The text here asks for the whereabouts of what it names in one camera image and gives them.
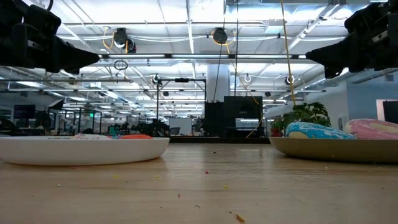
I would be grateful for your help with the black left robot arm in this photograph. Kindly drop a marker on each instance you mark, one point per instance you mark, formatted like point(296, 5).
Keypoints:
point(12, 11)

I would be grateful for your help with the white round plate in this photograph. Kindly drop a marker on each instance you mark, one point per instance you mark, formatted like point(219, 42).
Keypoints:
point(77, 151)

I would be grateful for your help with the long ceiling light strip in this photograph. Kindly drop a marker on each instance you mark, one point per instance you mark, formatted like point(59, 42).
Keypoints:
point(199, 56)

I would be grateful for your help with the black background rig frame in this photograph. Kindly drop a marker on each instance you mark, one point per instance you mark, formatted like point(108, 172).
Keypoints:
point(182, 80)

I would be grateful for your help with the small white sprinkle donut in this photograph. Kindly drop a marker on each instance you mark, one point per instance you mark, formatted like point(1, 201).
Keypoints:
point(90, 136)

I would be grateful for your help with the small blue donut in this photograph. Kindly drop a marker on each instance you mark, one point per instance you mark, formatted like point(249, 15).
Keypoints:
point(115, 137)

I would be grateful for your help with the white board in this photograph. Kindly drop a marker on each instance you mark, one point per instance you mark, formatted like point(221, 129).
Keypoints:
point(181, 126)

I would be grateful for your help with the large blue iced donut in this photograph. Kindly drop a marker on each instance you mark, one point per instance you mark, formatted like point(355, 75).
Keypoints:
point(314, 130)

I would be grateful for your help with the black metal table frame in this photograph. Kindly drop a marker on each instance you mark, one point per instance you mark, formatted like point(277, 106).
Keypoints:
point(217, 140)

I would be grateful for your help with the large pink iced donut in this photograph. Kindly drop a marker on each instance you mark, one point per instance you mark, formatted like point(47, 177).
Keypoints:
point(373, 129)

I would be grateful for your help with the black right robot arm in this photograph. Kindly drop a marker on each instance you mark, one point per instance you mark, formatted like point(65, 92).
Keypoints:
point(385, 9)

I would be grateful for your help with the black computer case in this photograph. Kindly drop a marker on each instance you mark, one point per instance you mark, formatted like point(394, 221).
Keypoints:
point(242, 109)

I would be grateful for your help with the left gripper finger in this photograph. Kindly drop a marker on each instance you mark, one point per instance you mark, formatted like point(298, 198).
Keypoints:
point(76, 59)

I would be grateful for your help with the grey round plate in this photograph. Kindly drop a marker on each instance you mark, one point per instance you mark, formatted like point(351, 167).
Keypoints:
point(335, 149)

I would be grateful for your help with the white pillar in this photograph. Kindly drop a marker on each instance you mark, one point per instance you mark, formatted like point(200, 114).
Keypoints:
point(222, 81)

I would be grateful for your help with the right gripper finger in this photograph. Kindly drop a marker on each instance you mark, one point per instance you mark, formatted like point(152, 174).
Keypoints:
point(337, 59)

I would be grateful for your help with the green potted plant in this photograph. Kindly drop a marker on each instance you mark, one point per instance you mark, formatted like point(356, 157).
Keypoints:
point(308, 113)

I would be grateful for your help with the dark monitor screen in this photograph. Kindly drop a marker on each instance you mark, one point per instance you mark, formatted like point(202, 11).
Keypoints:
point(391, 110)

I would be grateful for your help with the small red donut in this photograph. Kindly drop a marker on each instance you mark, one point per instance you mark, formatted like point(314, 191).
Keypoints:
point(135, 136)

